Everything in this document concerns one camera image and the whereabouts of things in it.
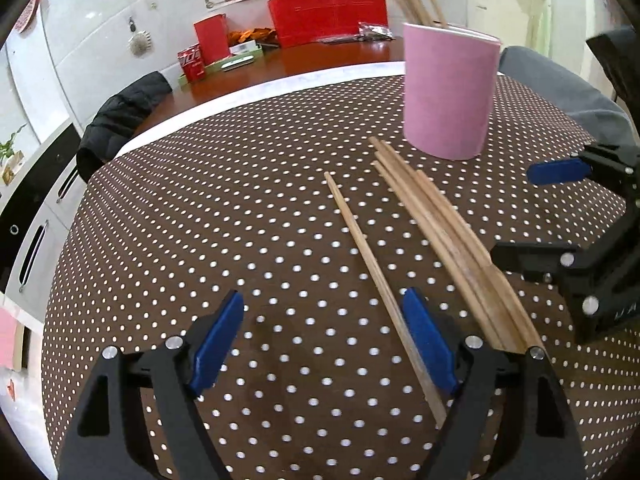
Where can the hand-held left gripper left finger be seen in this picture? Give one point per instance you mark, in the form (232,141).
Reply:
(215,345)

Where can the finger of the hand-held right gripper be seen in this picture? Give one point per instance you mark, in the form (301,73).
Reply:
(530,257)
(555,171)

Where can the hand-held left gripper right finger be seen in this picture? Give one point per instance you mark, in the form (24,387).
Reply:
(430,340)

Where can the pile of wooden chopsticks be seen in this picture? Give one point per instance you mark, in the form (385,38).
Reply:
(450,230)

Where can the pink cup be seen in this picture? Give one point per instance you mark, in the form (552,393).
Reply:
(445,95)

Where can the grey cloth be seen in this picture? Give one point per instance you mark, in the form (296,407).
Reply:
(555,90)

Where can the brown polka dot tablecloth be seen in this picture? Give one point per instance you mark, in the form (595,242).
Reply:
(225,220)

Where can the pink cloth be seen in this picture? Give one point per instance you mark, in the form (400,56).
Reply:
(9,335)

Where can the white sideboard cabinet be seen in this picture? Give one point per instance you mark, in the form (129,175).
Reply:
(40,200)

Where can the clear plastic bag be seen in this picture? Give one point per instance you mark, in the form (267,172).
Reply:
(375,30)

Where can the black jacket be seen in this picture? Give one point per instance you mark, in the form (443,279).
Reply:
(120,115)

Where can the green tray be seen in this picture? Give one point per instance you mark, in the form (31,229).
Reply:
(212,68)

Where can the red soda can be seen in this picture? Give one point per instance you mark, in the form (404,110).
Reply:
(192,65)

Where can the small potted plant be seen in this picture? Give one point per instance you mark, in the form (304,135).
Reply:
(10,152)

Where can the white flat device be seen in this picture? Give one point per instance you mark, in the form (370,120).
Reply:
(237,63)

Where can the small white box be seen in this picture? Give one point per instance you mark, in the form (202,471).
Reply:
(245,49)

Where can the tall red box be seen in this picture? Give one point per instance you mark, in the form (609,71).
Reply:
(212,40)

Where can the hanging silver ornament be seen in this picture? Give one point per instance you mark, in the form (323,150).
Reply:
(139,42)

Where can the orange snack packets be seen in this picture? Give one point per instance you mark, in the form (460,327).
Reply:
(250,35)

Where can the red round fan ornament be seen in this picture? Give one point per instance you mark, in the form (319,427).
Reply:
(29,15)

